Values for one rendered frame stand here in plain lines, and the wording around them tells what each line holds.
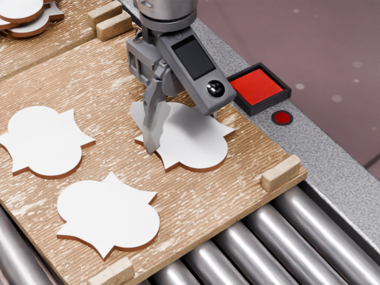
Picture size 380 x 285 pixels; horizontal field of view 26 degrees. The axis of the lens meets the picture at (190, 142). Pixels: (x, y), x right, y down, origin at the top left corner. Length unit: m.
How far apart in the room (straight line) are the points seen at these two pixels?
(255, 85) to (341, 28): 1.67
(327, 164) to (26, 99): 0.44
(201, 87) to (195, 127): 0.15
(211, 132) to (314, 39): 1.71
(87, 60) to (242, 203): 0.36
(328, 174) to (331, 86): 1.52
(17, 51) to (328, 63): 1.59
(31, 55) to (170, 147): 0.30
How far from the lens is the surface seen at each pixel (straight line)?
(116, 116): 1.18
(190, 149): 1.11
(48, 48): 1.30
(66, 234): 1.03
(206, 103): 1.00
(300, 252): 1.04
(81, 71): 1.25
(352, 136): 2.50
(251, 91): 1.22
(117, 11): 1.34
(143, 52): 1.06
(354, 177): 1.14
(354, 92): 2.64
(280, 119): 1.20
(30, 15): 1.29
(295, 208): 1.09
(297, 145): 1.17
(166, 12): 0.99
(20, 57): 1.29
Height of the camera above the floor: 1.75
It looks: 46 degrees down
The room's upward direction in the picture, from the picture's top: straight up
